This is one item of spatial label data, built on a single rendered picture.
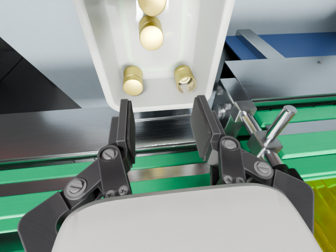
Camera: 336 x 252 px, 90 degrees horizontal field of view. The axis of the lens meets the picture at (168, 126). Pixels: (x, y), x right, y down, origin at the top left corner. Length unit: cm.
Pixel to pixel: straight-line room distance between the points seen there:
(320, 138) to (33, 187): 44
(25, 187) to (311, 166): 48
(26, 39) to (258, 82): 54
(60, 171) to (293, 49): 58
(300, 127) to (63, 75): 58
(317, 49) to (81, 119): 59
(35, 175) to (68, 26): 35
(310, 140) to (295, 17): 42
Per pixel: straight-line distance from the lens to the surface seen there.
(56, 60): 59
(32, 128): 43
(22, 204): 36
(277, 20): 62
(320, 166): 39
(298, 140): 29
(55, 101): 87
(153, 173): 31
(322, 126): 34
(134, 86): 30
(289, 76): 38
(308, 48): 58
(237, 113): 25
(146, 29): 26
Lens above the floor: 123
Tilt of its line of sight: 41 degrees down
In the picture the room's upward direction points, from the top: 171 degrees clockwise
